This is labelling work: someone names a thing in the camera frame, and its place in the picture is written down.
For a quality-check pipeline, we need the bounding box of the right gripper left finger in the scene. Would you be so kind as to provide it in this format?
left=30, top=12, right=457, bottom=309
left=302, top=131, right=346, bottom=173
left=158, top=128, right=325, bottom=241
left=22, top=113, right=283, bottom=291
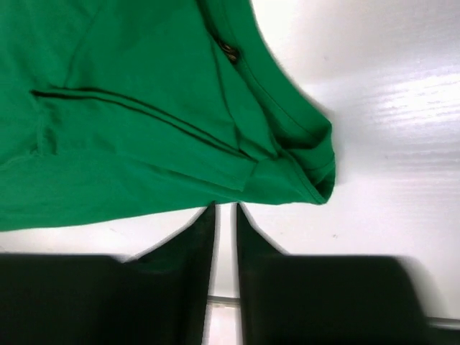
left=1, top=205, right=217, bottom=344

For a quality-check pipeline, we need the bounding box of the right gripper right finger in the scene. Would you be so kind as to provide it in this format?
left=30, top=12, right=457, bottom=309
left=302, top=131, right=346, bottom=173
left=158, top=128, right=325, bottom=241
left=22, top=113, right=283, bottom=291
left=236, top=206, right=432, bottom=344

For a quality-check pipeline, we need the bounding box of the green t shirt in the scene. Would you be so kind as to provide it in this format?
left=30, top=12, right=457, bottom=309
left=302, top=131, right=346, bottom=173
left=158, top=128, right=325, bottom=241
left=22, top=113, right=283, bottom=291
left=1, top=1, right=336, bottom=231

